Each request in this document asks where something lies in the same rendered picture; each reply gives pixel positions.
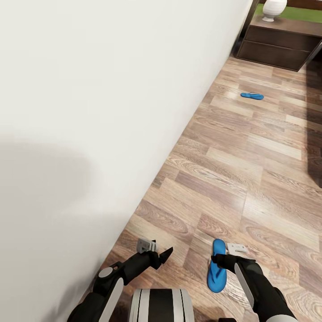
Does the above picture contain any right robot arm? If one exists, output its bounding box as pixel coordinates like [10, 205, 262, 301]
[211, 243, 298, 322]

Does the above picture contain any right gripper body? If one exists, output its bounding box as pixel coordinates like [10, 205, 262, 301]
[216, 254, 236, 273]

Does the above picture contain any sandal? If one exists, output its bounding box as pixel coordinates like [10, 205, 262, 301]
[208, 239, 227, 293]
[241, 93, 264, 100]

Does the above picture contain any robot trunk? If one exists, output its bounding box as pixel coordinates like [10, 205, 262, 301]
[127, 288, 195, 322]

